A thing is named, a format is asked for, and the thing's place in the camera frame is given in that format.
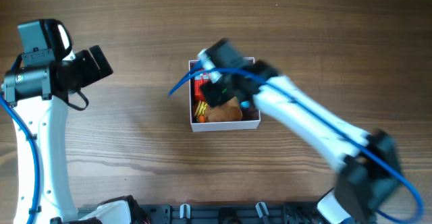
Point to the yellow round plastic toy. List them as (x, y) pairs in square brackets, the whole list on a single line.
[(199, 108)]

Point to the blue and orange duck toy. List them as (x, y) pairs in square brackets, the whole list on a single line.
[(245, 104)]

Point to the brown plush toy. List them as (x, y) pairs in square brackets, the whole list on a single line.
[(229, 111)]

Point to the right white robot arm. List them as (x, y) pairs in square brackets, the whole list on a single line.
[(367, 165)]

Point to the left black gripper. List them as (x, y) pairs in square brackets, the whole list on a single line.
[(96, 71)]

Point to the white box with brown interior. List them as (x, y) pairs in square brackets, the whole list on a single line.
[(251, 117)]

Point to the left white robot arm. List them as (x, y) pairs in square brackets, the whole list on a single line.
[(35, 95)]

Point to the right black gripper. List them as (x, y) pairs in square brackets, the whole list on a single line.
[(216, 92)]

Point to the red toy fire truck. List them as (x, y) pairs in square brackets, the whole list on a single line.
[(200, 80)]

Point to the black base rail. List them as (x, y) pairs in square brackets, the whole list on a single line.
[(288, 213)]

